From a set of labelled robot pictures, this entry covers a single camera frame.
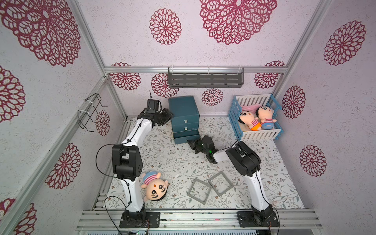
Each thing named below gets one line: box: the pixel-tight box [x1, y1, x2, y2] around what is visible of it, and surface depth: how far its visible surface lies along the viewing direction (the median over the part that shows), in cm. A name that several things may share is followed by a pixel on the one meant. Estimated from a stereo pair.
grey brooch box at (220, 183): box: [208, 171, 234, 197], surface depth 88 cm
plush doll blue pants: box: [255, 105, 278, 130], surface depth 104 cm
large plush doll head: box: [140, 170, 169, 202], surface depth 79 cm
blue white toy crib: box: [228, 94, 284, 142], surface depth 105 cm
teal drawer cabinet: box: [168, 95, 201, 145], surface depth 101 cm
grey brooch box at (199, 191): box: [187, 178, 213, 205], surface depth 85 cm
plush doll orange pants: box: [237, 111, 262, 131], surface depth 105 cm
